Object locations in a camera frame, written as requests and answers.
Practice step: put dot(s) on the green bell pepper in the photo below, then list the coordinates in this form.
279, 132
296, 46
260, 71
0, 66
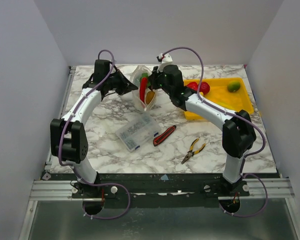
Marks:
144, 77

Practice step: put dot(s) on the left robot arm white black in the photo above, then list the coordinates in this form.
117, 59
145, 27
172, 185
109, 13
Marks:
68, 139

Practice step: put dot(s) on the aluminium extrusion rail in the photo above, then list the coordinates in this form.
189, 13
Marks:
61, 190

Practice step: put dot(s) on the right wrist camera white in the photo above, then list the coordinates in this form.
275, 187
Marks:
164, 59

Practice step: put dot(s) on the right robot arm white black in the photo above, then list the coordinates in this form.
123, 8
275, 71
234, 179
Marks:
238, 134

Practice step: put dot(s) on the red bell pepper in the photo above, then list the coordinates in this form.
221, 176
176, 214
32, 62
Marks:
193, 85

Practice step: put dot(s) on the red black utility knife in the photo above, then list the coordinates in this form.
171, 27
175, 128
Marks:
162, 137

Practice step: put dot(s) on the red chili pepper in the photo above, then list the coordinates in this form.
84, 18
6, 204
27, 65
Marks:
142, 91

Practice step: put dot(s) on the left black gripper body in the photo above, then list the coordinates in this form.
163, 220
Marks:
112, 81

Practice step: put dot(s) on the orange round fruit toy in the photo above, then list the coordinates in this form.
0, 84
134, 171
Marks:
149, 97

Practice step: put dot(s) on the clear screw organizer box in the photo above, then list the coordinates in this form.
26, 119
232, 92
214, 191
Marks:
138, 131

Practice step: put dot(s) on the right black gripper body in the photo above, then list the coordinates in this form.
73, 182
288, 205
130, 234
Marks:
155, 77

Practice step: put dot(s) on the clear zip top bag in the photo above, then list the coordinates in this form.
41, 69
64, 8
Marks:
139, 105

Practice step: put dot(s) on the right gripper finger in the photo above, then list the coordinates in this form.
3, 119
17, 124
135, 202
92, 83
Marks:
151, 80
155, 70

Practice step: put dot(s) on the yellow plastic tray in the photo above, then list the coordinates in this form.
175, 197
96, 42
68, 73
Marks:
219, 92

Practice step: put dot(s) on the yellow banana toy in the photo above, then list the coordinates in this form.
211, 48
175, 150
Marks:
225, 104

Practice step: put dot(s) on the yellow handled pliers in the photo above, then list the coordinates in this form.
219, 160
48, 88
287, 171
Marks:
191, 152

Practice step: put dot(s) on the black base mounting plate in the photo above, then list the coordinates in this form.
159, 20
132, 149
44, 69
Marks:
149, 190

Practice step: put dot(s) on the red tomato toy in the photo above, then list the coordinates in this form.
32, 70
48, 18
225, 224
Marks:
204, 88

